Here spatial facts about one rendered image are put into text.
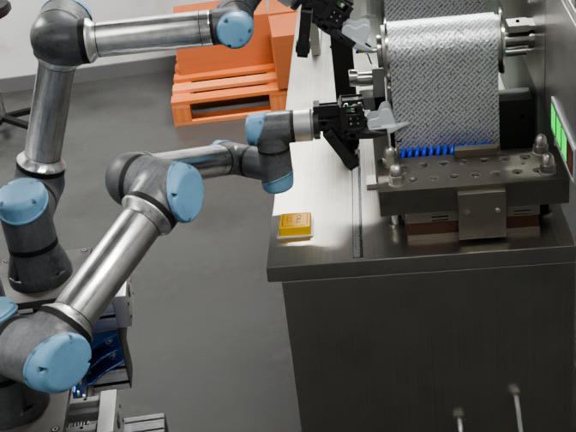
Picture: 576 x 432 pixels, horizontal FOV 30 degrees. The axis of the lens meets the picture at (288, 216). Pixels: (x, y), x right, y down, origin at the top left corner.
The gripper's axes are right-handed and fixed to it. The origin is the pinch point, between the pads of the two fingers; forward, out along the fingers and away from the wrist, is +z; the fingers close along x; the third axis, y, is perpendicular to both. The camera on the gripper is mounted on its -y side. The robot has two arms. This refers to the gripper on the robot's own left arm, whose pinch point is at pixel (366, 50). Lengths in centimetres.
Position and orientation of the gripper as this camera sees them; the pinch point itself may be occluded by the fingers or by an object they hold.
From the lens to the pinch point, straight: 246.7
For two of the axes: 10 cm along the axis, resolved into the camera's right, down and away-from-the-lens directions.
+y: 5.5, -7.2, -4.3
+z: 8.3, 5.0, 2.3
